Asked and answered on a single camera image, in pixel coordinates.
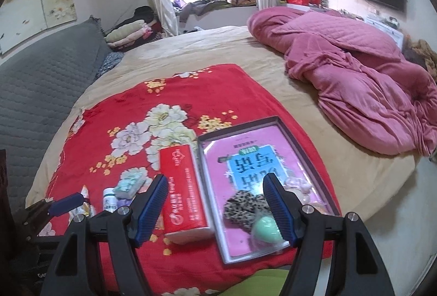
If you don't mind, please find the leopard print scrunchie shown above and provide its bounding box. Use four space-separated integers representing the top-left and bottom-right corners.
223 190 274 232

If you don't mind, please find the pink quilt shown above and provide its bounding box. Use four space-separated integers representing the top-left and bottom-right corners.
246 7 437 156

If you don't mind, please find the white orange label bottle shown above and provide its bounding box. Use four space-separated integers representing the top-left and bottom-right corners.
102 187 119 214

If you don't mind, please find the beige bed sheet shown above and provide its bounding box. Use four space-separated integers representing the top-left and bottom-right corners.
25 25 424 283

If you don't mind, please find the folded beige quilt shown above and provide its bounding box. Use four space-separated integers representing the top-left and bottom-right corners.
105 19 147 44

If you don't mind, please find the brown furry cloth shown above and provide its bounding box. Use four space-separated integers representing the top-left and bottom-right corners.
403 39 437 81

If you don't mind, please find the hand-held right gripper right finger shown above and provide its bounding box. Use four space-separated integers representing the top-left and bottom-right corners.
262 172 393 296

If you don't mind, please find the small white orange packet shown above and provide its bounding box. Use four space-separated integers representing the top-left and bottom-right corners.
77 185 91 215

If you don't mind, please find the grey quilted headboard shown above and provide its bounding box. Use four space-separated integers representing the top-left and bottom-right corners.
0 16 113 211

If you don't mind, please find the flower wall painting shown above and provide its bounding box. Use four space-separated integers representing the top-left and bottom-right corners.
0 0 77 54

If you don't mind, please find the pocket tissue pack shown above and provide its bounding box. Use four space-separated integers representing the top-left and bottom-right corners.
113 170 146 199

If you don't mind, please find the dark patterned cloth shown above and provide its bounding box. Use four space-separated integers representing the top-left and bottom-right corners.
96 52 124 78

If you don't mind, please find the black garment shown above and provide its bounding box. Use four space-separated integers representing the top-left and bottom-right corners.
133 6 156 23

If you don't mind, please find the red tissue pack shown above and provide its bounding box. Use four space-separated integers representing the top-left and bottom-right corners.
159 145 215 245

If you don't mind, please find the pink and blue book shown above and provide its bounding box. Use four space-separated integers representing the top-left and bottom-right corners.
202 127 333 257

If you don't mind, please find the red floral blanket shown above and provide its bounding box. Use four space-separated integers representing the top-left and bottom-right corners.
44 64 342 296

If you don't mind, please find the green makeup sponge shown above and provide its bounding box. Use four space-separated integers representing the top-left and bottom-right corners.
251 216 285 247

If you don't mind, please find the pile of mixed clothes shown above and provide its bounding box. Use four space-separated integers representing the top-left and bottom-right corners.
174 0 256 23

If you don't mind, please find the white cabinet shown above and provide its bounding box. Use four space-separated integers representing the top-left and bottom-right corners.
364 9 405 48

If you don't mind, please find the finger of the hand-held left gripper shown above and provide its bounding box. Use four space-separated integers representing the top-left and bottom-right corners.
24 193 86 217

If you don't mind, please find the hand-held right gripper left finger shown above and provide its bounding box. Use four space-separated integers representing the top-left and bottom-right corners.
41 174 169 296

